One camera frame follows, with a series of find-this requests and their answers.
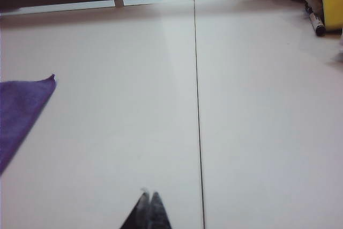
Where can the black marker pen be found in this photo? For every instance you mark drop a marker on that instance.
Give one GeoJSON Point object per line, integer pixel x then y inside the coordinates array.
{"type": "Point", "coordinates": [317, 25]}

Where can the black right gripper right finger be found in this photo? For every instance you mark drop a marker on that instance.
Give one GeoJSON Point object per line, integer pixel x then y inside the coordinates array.
{"type": "Point", "coordinates": [159, 217]}

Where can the yellow sponge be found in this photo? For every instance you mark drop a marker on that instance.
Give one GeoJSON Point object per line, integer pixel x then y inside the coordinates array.
{"type": "Point", "coordinates": [332, 1]}

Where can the purple microfiber cloth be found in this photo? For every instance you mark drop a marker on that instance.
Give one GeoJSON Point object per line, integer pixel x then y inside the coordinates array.
{"type": "Point", "coordinates": [18, 111]}

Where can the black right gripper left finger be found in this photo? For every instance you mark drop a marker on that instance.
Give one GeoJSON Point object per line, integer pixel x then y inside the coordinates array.
{"type": "Point", "coordinates": [140, 215]}

